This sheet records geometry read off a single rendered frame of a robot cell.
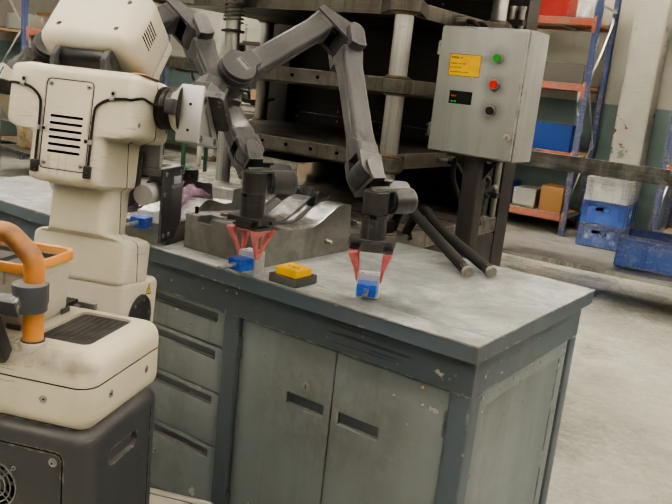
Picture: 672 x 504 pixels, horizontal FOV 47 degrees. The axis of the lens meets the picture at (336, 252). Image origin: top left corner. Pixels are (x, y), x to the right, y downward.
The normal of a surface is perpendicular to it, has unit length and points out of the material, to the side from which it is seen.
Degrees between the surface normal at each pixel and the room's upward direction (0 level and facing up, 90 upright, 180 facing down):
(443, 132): 90
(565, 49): 90
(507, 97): 90
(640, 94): 90
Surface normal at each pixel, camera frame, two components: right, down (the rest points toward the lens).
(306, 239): 0.81, 0.21
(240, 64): 0.50, -0.46
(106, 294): -0.22, 0.05
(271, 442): -0.58, 0.12
